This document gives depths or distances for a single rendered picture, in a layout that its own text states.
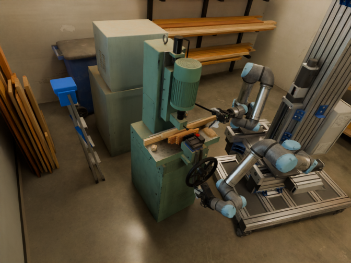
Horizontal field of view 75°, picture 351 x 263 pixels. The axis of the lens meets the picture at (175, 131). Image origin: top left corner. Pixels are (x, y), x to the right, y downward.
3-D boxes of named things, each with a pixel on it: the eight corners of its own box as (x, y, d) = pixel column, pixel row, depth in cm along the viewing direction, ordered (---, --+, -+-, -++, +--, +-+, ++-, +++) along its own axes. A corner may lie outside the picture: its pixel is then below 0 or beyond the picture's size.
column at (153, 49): (153, 135, 194) (158, 51, 148) (141, 121, 207) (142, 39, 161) (175, 128, 205) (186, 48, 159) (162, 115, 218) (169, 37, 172)
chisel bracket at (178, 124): (178, 132, 172) (179, 123, 167) (168, 121, 181) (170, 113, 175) (186, 129, 176) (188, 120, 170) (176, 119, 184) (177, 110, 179)
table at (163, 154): (162, 177, 156) (163, 171, 153) (141, 148, 175) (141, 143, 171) (226, 148, 185) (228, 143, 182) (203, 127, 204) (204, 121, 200)
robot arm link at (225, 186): (260, 129, 139) (210, 186, 153) (274, 140, 132) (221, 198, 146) (267, 133, 147) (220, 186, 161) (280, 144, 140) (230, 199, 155)
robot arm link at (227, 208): (237, 216, 138) (227, 221, 134) (224, 208, 147) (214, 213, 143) (237, 204, 136) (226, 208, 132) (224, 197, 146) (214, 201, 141)
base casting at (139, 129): (162, 176, 174) (163, 167, 168) (129, 131, 208) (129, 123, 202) (207, 156, 195) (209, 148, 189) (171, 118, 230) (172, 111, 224)
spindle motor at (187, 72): (178, 114, 154) (185, 71, 134) (165, 100, 164) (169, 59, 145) (199, 108, 162) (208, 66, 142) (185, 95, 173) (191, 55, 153)
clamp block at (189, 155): (189, 162, 165) (191, 153, 160) (179, 150, 174) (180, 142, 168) (205, 155, 173) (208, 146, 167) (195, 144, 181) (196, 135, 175)
